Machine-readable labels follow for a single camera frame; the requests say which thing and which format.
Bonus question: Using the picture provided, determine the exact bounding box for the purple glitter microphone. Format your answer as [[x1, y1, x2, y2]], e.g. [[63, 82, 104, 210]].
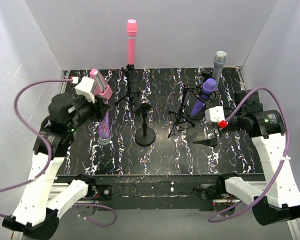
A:
[[98, 112, 110, 146]]

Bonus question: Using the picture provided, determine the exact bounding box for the purple matte microphone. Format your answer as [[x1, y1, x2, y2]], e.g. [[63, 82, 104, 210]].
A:
[[190, 78, 217, 117]]

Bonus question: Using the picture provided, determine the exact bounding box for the black left-edge clip stand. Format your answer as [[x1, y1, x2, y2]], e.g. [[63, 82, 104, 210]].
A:
[[134, 102, 156, 147]]

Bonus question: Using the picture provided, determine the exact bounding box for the black round-base clip stand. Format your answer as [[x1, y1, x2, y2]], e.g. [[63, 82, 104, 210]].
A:
[[185, 68, 216, 120]]

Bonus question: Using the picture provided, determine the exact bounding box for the silver grey microphone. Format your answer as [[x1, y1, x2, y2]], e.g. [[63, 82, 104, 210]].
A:
[[212, 50, 227, 83]]

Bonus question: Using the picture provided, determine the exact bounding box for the pink microphone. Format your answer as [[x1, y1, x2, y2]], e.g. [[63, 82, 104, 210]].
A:
[[126, 19, 138, 65]]

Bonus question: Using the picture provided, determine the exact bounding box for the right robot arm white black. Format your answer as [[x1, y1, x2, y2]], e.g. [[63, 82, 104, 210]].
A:
[[196, 87, 300, 226]]

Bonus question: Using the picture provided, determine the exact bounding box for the pink metronome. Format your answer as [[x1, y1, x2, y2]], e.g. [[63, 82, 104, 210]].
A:
[[89, 68, 113, 101]]

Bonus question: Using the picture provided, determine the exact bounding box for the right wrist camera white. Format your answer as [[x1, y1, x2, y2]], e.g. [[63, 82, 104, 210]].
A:
[[205, 106, 228, 129]]

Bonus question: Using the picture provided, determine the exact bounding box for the black tripod shock-mount stand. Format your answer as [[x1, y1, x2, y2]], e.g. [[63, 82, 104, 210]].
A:
[[167, 84, 217, 138]]

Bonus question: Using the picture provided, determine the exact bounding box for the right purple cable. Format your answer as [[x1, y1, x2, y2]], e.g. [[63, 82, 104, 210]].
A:
[[207, 86, 291, 223]]

